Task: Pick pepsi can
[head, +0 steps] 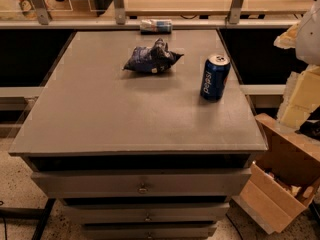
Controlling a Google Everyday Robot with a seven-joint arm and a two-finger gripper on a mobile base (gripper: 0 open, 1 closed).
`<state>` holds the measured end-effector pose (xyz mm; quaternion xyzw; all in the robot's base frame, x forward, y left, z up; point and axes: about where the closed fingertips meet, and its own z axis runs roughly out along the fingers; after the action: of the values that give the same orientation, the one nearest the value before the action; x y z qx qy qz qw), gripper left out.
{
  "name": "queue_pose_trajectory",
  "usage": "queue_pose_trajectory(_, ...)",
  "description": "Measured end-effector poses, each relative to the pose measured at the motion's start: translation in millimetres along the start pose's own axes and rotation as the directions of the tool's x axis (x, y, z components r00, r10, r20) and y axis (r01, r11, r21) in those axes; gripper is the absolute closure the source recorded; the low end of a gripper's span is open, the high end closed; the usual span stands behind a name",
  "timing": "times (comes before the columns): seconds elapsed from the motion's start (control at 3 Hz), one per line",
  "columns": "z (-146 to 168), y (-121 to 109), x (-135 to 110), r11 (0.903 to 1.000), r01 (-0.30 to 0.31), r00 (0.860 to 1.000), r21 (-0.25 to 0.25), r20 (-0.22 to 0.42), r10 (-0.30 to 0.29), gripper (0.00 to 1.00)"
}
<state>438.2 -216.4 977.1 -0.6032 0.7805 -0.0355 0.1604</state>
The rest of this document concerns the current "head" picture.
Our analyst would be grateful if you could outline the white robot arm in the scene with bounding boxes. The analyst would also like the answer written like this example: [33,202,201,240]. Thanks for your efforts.
[296,0,320,65]

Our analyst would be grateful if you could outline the blue pepsi can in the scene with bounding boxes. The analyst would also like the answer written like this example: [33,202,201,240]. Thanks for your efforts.
[200,54,231,102]

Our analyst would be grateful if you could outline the crushed white blue can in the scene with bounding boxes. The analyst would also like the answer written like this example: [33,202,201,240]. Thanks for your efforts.
[140,19,172,34]

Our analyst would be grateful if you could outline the grey drawer cabinet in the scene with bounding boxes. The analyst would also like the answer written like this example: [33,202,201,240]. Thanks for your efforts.
[10,30,266,228]

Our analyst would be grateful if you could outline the crumpled dark blue chip bag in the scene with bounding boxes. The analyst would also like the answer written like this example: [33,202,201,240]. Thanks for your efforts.
[123,38,182,74]

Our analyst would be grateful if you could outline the top grey drawer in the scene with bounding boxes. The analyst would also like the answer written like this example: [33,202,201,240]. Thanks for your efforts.
[31,168,251,199]

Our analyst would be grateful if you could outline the grey drawer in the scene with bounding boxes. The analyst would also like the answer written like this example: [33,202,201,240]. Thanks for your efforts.
[83,223,216,240]
[31,168,251,199]
[64,203,229,224]

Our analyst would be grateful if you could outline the grey metal railing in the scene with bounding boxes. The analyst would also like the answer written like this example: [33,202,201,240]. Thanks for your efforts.
[0,0,317,29]

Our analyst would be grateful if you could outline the bottom grey drawer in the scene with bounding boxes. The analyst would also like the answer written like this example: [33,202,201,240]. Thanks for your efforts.
[83,223,216,240]

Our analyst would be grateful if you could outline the middle grey drawer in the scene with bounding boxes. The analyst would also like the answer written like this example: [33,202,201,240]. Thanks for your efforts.
[64,203,229,224]

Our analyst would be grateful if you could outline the open cardboard box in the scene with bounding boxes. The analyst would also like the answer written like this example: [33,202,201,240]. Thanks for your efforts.
[234,114,320,234]

